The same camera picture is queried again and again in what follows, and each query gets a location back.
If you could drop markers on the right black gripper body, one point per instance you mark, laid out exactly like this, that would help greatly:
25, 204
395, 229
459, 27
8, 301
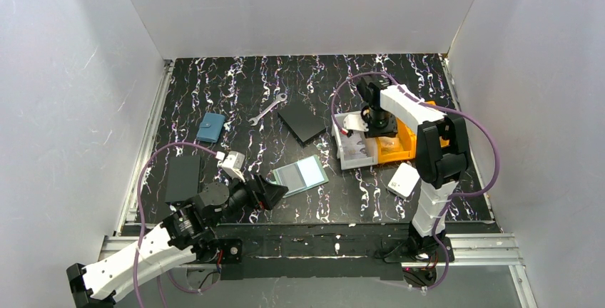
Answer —
378, 129

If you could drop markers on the white square box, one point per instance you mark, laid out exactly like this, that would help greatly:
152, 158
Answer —
404, 180

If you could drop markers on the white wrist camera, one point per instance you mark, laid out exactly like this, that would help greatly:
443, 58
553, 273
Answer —
232, 164
353, 122

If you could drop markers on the black square plate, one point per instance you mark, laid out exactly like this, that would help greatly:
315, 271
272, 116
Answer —
302, 122

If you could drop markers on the dark grey credit card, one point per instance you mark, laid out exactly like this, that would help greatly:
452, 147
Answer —
290, 177

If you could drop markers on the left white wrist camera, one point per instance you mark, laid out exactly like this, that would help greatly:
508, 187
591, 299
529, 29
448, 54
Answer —
232, 164

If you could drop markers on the black flat notebook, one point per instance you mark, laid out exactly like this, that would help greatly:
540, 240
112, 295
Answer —
183, 178

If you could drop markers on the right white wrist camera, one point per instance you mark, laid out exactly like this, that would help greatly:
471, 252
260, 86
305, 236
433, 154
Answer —
353, 122

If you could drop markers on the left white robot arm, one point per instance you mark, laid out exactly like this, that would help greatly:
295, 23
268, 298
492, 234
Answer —
186, 235

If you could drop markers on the orange plastic bin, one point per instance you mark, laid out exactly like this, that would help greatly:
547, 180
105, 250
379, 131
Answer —
402, 147
444, 143

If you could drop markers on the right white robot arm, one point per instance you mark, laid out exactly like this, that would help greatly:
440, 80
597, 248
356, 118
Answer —
439, 168

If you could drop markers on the white plastic bin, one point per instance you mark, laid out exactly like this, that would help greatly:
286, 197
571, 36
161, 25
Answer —
355, 151

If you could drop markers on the green card holder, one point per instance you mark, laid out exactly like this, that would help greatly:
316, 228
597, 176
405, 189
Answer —
312, 172

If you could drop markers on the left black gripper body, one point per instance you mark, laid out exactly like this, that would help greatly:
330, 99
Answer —
256, 190

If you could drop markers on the clear plastic card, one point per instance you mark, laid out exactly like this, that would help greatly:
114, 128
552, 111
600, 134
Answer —
389, 145

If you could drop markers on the blue card wallet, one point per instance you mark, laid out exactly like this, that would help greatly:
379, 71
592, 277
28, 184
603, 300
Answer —
210, 127

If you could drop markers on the silver wrench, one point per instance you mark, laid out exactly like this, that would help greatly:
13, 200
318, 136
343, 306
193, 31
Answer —
281, 97

